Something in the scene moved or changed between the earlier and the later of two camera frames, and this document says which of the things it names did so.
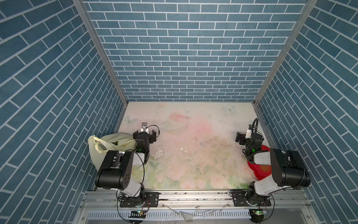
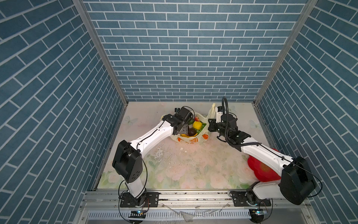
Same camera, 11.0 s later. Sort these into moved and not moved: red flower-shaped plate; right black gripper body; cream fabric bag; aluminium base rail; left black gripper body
Moved: right black gripper body; left black gripper body; cream fabric bag
Not moved: aluminium base rail; red flower-shaped plate
